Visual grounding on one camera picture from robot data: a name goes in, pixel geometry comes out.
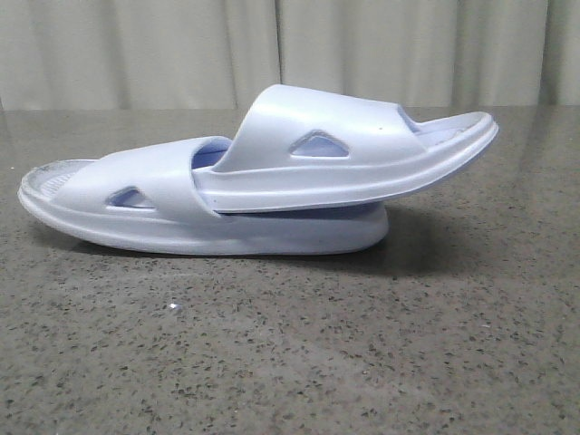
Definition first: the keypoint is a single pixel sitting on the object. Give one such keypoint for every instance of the light blue slipper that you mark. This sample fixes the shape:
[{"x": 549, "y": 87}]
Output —
[
  {"x": 147, "y": 200},
  {"x": 300, "y": 148}
]

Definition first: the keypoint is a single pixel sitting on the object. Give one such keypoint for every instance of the pale green curtain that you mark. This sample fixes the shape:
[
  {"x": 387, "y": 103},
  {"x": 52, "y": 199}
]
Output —
[{"x": 89, "y": 55}]

